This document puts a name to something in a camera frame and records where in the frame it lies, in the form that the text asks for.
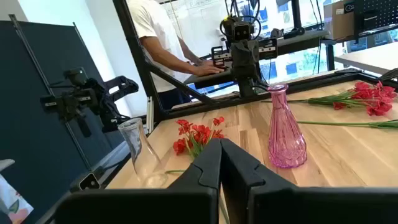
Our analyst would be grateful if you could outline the dark grey desk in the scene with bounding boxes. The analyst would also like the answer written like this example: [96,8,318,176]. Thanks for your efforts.
[183,29,330,90]

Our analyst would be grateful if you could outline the black box camera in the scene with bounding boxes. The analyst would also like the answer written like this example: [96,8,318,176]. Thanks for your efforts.
[77,172,102,192]

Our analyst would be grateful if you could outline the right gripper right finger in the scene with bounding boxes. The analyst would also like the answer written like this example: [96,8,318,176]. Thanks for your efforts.
[219,138,398,224]

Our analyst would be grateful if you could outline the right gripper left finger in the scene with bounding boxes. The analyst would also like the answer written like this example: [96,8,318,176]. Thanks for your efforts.
[54,138,222,224]

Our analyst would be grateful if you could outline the black pegboard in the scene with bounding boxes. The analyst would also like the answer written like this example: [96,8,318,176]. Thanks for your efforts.
[353,0,398,35]

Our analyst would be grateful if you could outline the black aluminium frame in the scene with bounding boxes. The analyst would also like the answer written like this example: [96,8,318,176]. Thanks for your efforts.
[70,0,398,194]

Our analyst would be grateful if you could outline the pink glass vase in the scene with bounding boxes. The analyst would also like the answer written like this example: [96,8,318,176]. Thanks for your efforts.
[266,83,308,169]

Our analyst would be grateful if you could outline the black monitor stand pole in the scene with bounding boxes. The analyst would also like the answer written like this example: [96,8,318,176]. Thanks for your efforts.
[282,0,306,40]

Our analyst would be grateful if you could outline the cardboard box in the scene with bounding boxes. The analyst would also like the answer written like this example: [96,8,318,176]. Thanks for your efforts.
[323,0,356,40]

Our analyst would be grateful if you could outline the red flower bunch green stems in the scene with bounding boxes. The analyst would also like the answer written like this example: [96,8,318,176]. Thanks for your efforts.
[172,116,226,160]

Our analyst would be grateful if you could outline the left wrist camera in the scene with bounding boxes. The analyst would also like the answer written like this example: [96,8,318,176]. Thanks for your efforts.
[230,22,253,43]

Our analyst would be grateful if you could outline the red flower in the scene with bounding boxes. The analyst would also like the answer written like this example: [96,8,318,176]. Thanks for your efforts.
[261,80,398,117]

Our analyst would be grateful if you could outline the floral print cloth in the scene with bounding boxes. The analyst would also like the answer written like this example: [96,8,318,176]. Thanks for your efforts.
[0,174,34,224]

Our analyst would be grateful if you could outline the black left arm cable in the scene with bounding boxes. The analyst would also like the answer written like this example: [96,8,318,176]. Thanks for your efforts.
[219,0,262,41]

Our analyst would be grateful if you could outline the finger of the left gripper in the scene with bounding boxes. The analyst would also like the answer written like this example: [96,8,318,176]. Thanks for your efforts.
[231,41,246,80]
[245,40,261,80]

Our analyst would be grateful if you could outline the silver aluminium bracket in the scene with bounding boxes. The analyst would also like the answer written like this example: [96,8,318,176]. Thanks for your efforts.
[146,96,155,134]

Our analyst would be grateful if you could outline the person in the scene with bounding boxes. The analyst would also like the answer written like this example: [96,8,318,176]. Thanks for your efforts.
[126,0,226,110]

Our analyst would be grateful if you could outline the dark blue partition panel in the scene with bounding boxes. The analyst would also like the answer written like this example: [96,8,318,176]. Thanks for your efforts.
[0,14,131,224]

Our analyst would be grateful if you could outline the light wood desk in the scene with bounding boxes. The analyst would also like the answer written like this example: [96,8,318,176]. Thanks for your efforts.
[334,41,398,75]

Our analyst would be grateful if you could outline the clear glass vase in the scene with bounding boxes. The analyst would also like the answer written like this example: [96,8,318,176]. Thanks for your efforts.
[117,117,169,189]

